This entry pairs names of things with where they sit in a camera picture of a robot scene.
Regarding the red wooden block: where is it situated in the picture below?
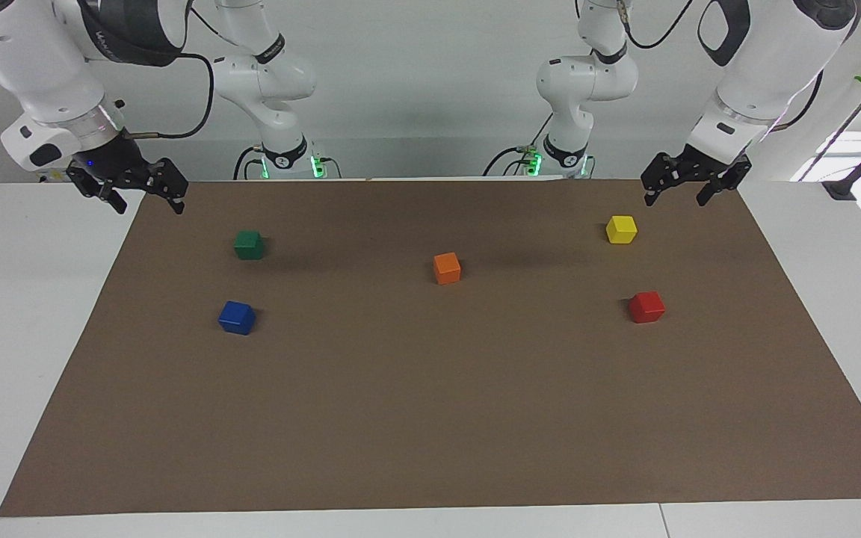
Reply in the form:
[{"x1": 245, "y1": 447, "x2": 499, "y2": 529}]
[{"x1": 629, "y1": 291, "x2": 666, "y2": 324}]

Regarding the yellow wooden block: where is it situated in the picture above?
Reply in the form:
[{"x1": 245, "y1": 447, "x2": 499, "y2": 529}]
[{"x1": 605, "y1": 215, "x2": 638, "y2": 245}]

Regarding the black base cable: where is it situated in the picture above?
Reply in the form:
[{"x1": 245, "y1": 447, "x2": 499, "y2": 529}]
[
  {"x1": 484, "y1": 112, "x2": 555, "y2": 178},
  {"x1": 233, "y1": 146, "x2": 264, "y2": 180}
]

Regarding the green wooden block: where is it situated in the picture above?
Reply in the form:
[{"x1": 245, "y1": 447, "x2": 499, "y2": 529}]
[{"x1": 234, "y1": 230, "x2": 266, "y2": 261}]

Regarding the brown table mat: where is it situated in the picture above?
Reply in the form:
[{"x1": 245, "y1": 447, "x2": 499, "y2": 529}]
[{"x1": 0, "y1": 178, "x2": 861, "y2": 518}]

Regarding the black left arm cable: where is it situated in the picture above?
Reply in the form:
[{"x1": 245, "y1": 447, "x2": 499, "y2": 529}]
[{"x1": 617, "y1": 0, "x2": 704, "y2": 51}]

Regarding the orange wooden block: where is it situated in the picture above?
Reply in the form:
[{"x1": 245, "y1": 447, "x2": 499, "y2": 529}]
[{"x1": 433, "y1": 253, "x2": 463, "y2": 285}]

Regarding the blue wooden block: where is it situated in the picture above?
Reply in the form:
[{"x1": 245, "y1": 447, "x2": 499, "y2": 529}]
[{"x1": 218, "y1": 300, "x2": 257, "y2": 336}]

